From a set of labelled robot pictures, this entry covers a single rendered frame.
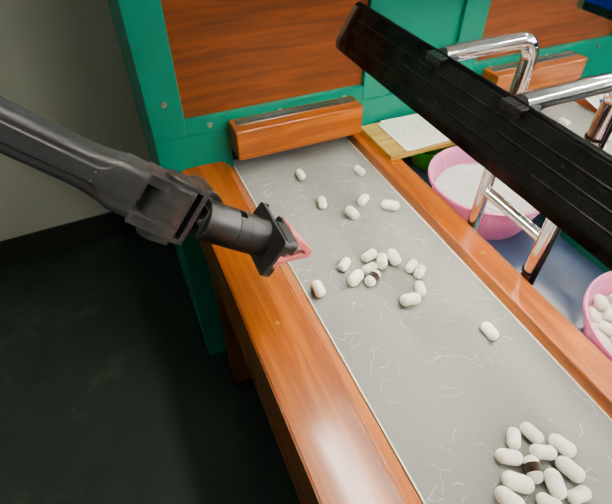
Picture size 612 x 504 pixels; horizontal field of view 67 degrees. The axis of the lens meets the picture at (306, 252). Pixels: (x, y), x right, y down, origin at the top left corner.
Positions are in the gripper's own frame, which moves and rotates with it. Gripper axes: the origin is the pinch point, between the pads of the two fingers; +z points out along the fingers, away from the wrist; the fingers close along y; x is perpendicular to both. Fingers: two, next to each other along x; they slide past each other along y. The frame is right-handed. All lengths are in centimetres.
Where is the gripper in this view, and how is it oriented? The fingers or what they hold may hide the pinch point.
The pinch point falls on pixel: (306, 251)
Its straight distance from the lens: 73.5
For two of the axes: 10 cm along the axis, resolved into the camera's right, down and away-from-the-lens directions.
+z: 7.1, 2.3, 6.6
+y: -3.9, -6.5, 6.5
